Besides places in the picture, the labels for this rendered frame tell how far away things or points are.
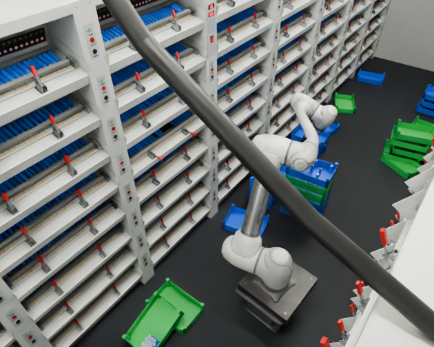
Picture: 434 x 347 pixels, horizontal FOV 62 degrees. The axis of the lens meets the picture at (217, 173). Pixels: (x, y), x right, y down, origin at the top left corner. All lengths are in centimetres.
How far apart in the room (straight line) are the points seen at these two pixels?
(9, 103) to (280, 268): 140
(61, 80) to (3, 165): 36
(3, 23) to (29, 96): 25
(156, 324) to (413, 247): 191
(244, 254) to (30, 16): 142
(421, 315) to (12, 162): 131
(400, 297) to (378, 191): 284
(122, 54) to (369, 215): 218
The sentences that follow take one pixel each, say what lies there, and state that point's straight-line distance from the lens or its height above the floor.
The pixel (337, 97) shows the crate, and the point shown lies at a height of 2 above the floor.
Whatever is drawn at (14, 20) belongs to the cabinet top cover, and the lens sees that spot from 131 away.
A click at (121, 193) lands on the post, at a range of 186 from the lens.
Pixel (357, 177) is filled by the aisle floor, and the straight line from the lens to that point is 332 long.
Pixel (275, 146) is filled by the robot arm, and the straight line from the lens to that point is 179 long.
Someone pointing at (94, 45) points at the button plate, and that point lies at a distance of 148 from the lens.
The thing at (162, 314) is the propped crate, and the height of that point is 7.
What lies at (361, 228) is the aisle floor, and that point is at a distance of 291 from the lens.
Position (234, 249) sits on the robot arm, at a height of 50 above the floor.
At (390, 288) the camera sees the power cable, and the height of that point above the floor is 177.
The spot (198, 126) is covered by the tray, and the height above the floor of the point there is 89.
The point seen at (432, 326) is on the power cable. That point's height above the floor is 175.
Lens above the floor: 210
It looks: 42 degrees down
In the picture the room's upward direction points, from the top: 1 degrees counter-clockwise
